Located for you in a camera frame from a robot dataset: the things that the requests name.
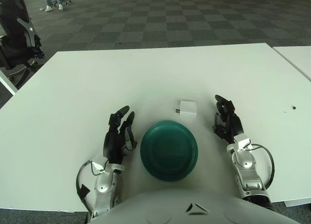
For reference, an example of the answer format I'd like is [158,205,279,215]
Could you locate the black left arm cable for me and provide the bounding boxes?
[75,159,96,217]

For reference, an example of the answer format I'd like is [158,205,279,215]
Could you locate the white desk edge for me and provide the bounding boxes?
[0,69,19,96]

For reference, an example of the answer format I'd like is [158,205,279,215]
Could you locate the seated person legs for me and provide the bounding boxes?
[44,0,66,12]

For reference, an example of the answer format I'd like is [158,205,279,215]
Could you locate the grey robot torso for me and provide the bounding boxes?
[89,189,311,224]

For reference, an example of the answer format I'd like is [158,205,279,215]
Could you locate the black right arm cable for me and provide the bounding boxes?
[247,143,276,190]

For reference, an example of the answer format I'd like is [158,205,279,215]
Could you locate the green plate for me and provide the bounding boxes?
[140,121,199,182]

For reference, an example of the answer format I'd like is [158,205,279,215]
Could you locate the white charger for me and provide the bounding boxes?
[174,100,197,118]

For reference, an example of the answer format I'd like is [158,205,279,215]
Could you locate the black office chair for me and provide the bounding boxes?
[0,0,46,88]

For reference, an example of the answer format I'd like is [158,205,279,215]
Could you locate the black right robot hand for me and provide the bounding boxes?
[211,94,244,144]

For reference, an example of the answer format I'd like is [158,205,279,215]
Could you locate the white side table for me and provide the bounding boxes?
[272,46,311,81]

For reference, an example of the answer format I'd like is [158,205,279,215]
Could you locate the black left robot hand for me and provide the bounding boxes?
[102,105,138,166]

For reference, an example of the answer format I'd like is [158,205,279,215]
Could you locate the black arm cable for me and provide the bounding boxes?
[247,143,276,190]
[75,159,96,217]

